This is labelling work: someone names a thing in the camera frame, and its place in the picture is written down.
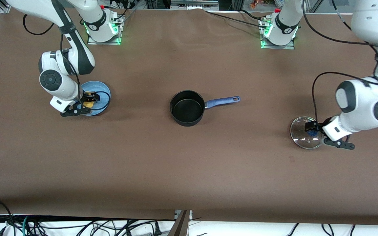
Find glass lid with blue knob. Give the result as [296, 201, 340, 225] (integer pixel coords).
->
[290, 116, 325, 150]

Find blue plate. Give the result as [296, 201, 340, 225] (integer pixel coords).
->
[77, 81, 111, 116]

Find brown table cover cloth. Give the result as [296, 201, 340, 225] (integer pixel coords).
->
[0, 6, 378, 226]

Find colourful toy pile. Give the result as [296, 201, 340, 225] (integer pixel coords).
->
[250, 0, 283, 9]

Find grey metal rack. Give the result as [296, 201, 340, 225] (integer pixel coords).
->
[171, 0, 219, 10]

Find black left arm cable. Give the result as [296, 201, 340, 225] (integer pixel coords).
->
[302, 0, 378, 123]

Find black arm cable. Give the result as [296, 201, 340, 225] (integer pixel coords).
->
[23, 13, 109, 110]
[302, 0, 378, 123]

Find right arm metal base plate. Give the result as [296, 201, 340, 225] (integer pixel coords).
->
[87, 15, 124, 46]

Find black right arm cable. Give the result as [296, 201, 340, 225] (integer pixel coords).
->
[23, 13, 109, 110]

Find black pot with blue handle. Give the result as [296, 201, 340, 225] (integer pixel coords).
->
[169, 90, 241, 127]

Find short black table cable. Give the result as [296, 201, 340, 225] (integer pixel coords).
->
[238, 9, 265, 20]

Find long black table cable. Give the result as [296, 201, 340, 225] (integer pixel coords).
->
[204, 10, 268, 27]

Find black power plug cable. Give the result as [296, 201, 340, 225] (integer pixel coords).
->
[123, 221, 162, 236]

